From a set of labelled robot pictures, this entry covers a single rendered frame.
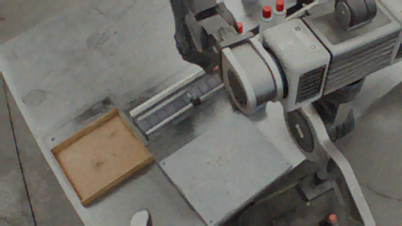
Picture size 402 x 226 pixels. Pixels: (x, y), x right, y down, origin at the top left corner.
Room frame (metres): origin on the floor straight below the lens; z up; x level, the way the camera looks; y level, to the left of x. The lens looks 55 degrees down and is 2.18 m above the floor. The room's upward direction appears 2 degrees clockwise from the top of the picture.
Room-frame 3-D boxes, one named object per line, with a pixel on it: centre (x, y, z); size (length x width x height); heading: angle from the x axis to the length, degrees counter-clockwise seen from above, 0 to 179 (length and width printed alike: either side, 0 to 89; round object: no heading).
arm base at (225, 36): (0.67, 0.07, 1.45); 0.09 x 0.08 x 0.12; 121
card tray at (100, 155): (0.69, 0.55, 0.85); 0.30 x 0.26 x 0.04; 132
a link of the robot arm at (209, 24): (0.73, 0.11, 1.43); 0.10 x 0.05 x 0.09; 31
